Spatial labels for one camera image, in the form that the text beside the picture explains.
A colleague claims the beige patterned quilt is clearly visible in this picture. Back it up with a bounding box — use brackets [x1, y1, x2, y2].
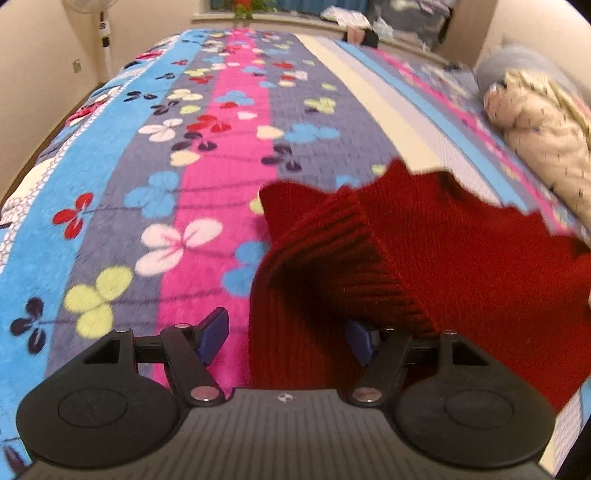
[482, 69, 591, 227]

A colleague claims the green potted plant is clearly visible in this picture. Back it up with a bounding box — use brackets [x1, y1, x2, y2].
[226, 0, 278, 19]

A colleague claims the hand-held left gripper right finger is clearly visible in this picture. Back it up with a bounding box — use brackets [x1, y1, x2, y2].
[345, 320, 490, 407]

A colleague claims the dark floral bedding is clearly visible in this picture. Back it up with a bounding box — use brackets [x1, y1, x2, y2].
[369, 0, 455, 51]

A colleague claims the red knit sweater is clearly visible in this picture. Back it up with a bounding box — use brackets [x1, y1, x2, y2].
[249, 159, 591, 414]

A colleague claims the white standing fan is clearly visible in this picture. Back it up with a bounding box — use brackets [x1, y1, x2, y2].
[62, 0, 132, 81]

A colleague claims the grey pillow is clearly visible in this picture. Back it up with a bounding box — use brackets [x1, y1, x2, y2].
[475, 44, 591, 112]

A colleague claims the white crumpled cloth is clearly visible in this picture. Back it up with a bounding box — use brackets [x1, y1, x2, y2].
[321, 6, 370, 28]

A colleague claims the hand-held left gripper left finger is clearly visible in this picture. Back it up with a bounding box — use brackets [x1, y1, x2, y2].
[81, 307, 230, 407]

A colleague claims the floral striped blanket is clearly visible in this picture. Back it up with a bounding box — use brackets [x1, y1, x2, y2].
[0, 28, 591, 480]

